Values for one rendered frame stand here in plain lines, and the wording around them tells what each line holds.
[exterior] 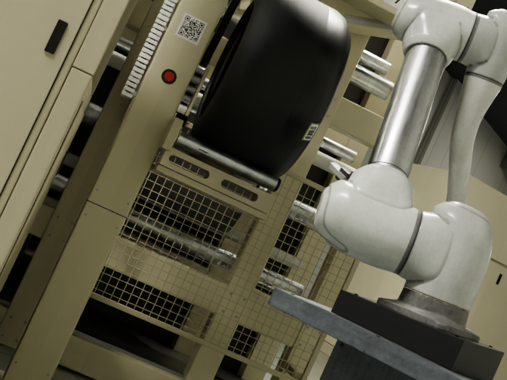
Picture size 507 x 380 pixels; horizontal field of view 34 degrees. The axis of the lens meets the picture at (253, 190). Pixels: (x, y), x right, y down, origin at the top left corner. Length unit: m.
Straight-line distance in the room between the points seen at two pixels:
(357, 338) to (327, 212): 0.30
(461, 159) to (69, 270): 1.17
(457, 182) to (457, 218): 0.45
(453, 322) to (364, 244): 0.25
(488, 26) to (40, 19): 1.09
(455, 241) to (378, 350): 0.32
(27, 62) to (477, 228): 1.03
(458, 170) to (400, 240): 0.50
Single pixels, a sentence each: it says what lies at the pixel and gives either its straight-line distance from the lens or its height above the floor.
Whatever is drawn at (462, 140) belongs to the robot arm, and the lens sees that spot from 2.24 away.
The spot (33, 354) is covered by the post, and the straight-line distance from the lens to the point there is 2.61.
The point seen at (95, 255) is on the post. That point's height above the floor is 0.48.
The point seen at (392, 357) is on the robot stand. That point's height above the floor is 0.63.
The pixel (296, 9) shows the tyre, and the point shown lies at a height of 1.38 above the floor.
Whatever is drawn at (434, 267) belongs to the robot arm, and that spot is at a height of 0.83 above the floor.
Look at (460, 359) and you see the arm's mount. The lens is 1.79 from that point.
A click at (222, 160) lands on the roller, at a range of 2.50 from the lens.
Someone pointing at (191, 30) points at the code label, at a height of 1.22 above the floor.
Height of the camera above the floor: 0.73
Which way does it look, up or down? 3 degrees up
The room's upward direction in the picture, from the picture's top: 25 degrees clockwise
